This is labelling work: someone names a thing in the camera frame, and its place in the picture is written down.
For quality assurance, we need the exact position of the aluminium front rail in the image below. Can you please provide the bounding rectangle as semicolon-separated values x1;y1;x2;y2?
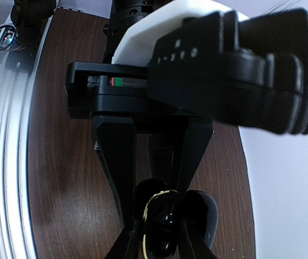
0;8;54;259

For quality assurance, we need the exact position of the black earbud charging case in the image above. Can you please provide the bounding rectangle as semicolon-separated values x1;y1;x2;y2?
135;179;218;258

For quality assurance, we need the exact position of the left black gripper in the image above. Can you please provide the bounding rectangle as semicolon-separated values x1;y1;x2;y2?
65;62;211;227

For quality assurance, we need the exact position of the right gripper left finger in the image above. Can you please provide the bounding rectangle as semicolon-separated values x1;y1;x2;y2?
106;220;139;259

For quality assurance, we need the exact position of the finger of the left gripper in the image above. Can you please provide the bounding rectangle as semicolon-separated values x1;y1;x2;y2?
174;118;213;193

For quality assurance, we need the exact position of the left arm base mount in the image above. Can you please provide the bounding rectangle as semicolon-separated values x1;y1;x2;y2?
0;1;57;73

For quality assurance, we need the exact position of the black earbud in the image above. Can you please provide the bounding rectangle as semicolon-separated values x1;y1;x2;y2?
148;202;178;242

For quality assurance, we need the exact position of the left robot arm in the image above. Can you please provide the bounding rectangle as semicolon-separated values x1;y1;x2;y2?
65;1;213;229

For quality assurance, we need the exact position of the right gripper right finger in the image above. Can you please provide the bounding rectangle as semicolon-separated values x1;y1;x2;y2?
179;219;217;259

